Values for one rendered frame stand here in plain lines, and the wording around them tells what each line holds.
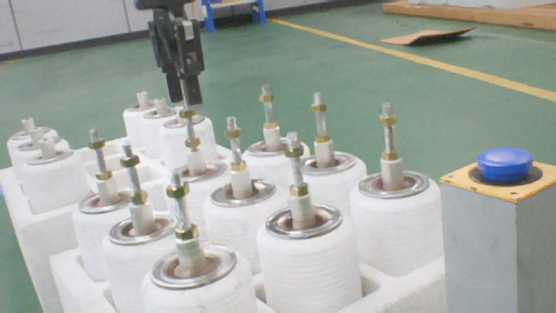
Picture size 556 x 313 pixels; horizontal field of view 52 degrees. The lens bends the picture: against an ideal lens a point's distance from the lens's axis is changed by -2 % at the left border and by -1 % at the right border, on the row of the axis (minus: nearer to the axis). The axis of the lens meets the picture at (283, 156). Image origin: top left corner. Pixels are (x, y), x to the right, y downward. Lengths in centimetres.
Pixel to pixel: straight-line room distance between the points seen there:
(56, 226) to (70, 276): 24
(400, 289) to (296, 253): 11
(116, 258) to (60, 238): 38
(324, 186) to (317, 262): 16
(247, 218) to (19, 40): 659
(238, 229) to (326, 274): 13
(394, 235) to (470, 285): 14
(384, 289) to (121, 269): 26
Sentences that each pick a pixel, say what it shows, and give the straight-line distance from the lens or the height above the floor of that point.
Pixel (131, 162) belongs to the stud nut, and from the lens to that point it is 59.
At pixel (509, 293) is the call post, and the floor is 24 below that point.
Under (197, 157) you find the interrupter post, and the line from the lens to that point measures 74.
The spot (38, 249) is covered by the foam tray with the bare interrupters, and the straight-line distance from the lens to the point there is 97.
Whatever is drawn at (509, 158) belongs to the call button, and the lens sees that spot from 45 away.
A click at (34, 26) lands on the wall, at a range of 708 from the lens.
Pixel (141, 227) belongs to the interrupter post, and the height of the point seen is 26.
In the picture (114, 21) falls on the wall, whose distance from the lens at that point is 696.
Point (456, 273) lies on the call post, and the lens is 49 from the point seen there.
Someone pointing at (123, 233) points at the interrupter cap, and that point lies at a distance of 62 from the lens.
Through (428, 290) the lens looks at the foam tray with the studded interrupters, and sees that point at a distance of 59.
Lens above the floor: 48
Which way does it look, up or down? 17 degrees down
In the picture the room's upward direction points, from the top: 8 degrees counter-clockwise
